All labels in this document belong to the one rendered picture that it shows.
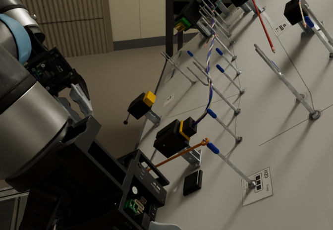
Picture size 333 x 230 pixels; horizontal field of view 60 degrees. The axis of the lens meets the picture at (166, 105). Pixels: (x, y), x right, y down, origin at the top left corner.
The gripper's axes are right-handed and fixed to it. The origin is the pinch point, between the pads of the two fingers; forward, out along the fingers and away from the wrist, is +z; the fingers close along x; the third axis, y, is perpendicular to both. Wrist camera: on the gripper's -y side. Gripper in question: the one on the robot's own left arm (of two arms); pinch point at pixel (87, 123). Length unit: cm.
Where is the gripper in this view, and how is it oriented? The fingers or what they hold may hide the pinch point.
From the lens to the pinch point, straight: 59.6
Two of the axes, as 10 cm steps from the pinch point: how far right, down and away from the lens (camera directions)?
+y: 2.1, -1.5, -9.7
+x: 7.7, -5.8, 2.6
